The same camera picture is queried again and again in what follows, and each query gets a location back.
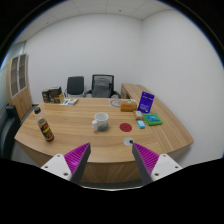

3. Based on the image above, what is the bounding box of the round grey desk grommet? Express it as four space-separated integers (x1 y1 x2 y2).
123 136 135 147

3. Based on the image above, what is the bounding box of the white printed leaflet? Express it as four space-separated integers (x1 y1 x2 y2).
59 98 79 106

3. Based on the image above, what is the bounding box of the small tan packet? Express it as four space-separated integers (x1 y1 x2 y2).
134 110 144 121

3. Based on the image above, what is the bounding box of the clear bottle with black cap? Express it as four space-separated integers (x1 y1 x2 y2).
34 107 55 143

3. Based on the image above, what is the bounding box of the grey mesh office chair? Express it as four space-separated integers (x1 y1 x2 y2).
84 73 122 99

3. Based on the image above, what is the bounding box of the small dark brown box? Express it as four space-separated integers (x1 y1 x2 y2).
41 88 51 104

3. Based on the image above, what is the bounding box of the black leather armchair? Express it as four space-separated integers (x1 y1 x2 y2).
0 104 22 160

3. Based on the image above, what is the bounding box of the small light blue box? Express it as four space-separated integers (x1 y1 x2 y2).
136 119 146 130

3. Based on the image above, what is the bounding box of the large dark brown box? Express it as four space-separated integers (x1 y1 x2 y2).
48 86 65 104

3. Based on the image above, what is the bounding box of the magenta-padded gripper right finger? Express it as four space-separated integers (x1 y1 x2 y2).
131 142 184 186

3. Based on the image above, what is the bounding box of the wooden side desk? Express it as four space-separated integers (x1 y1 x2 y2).
120 83 195 158

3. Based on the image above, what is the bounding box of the purple standing pouch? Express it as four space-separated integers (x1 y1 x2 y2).
137 91 156 114

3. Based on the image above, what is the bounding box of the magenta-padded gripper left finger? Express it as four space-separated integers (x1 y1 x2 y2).
40 142 92 185

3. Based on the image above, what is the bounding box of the white ceramic mug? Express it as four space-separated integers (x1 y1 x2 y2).
91 112 110 132

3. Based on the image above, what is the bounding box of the orange-brown cardboard box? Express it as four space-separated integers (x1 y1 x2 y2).
120 99 138 113

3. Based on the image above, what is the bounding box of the black office chair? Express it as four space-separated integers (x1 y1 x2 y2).
64 76 86 98

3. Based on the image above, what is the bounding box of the wooden shelf cabinet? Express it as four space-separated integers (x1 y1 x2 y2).
5 53 34 122

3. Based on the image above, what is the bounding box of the flat round red coaster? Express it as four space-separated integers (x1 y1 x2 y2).
119 122 133 133

